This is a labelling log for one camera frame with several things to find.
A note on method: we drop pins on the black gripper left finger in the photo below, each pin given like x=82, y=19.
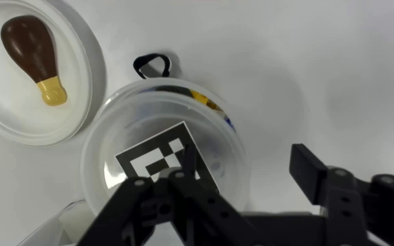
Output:
x=169, y=213

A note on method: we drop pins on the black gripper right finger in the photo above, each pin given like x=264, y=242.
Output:
x=365, y=209

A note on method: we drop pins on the white lid with marker tag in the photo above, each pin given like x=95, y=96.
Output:
x=136, y=131

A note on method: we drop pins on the clear square container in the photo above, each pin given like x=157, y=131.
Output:
x=54, y=223

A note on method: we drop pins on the clear round container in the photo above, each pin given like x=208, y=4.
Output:
x=197, y=90

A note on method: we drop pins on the black binder clip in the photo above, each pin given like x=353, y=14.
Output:
x=136, y=63

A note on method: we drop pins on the white round plate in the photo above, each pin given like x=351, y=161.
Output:
x=5, y=113

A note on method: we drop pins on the brown toy chicken drumstick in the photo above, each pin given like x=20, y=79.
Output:
x=30, y=48

